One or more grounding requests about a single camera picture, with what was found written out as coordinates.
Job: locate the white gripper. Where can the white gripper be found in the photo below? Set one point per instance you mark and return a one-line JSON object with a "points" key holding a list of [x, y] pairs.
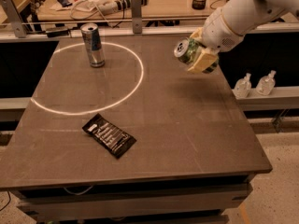
{"points": [[219, 32]]}

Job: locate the green soda can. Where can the green soda can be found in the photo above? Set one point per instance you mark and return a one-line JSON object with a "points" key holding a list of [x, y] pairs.
{"points": [[187, 50]]}

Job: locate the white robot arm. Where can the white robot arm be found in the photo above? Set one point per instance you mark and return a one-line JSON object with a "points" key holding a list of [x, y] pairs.
{"points": [[243, 16]]}

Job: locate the silver blue energy drink can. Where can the silver blue energy drink can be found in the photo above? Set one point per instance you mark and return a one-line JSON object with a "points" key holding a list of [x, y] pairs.
{"points": [[93, 44]]}

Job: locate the black mesh cup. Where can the black mesh cup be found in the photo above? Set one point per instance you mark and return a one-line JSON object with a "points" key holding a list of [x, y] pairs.
{"points": [[198, 4]]}

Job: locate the clear sanitizer bottle left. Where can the clear sanitizer bottle left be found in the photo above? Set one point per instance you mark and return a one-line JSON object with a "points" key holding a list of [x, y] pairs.
{"points": [[242, 86]]}

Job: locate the clear sanitizer bottle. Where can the clear sanitizer bottle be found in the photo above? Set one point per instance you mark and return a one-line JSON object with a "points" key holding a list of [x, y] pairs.
{"points": [[242, 86], [266, 84]]}

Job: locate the clear sanitizer bottle right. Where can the clear sanitizer bottle right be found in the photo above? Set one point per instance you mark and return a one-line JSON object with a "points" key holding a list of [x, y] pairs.
{"points": [[266, 84]]}

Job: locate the white power strip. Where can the white power strip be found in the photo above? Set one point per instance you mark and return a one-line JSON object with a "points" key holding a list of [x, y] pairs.
{"points": [[115, 6]]}

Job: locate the black snack packet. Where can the black snack packet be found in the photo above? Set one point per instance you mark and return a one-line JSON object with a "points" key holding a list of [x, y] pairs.
{"points": [[109, 136]]}

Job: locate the middle metal bracket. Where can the middle metal bracket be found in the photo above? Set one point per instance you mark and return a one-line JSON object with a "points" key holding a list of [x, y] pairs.
{"points": [[136, 16]]}

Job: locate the metal bracket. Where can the metal bracket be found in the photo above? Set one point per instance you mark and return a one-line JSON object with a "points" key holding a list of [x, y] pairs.
{"points": [[136, 16], [14, 18]]}

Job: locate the black device on rail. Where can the black device on rail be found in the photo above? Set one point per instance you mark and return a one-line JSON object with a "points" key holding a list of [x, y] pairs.
{"points": [[57, 31]]}

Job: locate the left metal bracket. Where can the left metal bracket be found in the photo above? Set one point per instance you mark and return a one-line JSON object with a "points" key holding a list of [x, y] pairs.
{"points": [[14, 18]]}

